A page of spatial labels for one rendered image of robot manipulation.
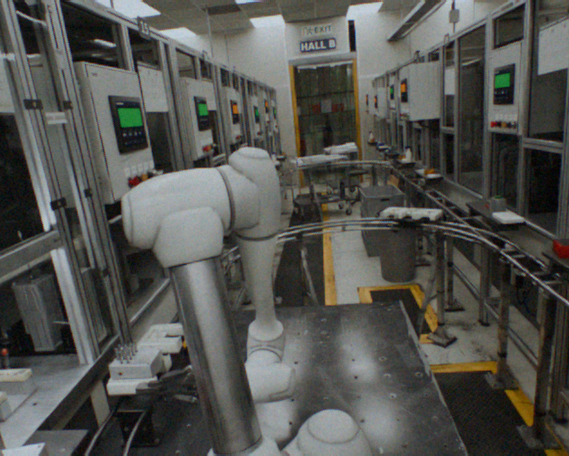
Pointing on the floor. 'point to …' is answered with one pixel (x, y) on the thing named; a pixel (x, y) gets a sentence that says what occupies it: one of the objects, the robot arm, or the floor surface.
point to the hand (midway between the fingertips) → (148, 387)
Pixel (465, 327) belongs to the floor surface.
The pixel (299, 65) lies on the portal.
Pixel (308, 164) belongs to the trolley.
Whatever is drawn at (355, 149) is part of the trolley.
